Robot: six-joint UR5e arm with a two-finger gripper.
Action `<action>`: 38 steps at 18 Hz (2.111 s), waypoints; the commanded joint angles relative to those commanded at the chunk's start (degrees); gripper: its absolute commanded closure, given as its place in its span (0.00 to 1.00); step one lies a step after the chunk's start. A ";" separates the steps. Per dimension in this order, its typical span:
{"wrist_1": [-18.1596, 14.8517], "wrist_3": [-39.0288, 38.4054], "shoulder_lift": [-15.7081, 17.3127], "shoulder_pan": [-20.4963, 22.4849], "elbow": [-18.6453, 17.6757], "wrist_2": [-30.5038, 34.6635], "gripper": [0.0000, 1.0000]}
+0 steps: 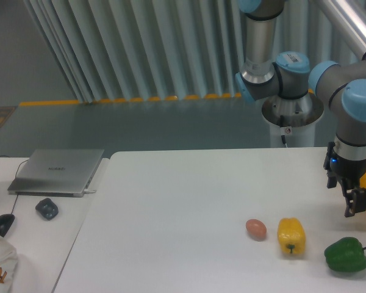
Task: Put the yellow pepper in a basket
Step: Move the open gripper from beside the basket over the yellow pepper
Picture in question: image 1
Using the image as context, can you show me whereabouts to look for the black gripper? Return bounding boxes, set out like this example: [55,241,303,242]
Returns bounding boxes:
[323,140,366,217]

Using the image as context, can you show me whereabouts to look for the yellow bell pepper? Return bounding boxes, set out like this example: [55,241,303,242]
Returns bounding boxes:
[277,217,306,255]

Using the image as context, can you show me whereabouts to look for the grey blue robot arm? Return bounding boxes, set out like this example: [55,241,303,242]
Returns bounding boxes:
[235,1,366,217]

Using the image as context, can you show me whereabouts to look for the green bell pepper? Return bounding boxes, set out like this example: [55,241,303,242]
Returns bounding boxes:
[324,237,366,273]

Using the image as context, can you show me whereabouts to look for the brown egg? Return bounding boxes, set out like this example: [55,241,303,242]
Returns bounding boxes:
[245,219,267,241]

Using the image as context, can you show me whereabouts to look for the white folding curtain partition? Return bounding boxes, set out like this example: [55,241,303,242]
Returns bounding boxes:
[23,0,366,103]

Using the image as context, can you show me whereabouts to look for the dark blue small tray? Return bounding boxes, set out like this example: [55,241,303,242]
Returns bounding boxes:
[35,198,59,220]

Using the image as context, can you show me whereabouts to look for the silver closed laptop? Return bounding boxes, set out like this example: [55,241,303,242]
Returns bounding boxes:
[8,149,104,197]

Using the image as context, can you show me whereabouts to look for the white side table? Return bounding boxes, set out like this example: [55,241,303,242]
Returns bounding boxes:
[0,157,109,292]

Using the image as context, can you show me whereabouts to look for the black computer mouse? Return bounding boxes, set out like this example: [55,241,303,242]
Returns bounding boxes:
[0,214,15,237]

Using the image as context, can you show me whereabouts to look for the white cloth with orange letters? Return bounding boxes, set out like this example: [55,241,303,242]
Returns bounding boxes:
[0,236,18,292]

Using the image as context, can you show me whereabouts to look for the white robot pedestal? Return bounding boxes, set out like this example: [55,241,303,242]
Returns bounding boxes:
[262,93,324,148]

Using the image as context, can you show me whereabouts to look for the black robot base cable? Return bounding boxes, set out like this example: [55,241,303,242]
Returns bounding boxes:
[279,114,288,148]

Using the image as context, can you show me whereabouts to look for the black mouse cable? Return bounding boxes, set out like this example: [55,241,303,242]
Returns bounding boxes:
[0,155,28,215]

